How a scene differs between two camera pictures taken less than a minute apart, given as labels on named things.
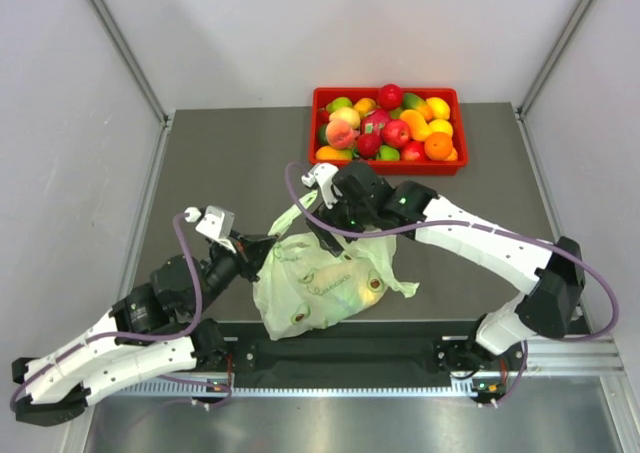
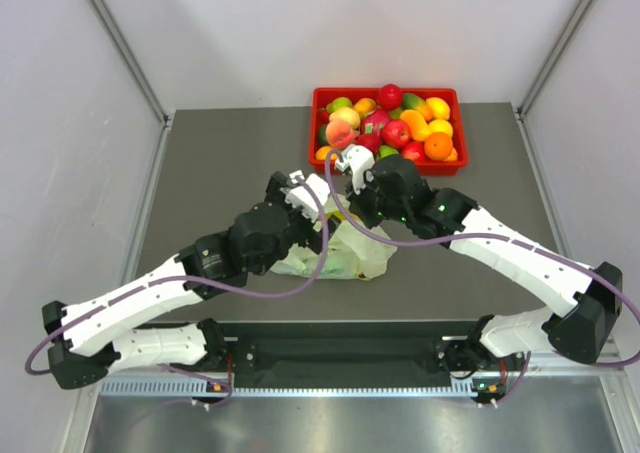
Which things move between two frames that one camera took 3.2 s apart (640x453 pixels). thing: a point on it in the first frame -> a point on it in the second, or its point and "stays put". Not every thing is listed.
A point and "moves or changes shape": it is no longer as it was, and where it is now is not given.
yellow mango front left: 326,152 stays put
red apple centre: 396,133 stays put
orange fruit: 438,146 stays put
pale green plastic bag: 300,282 moves or changes shape
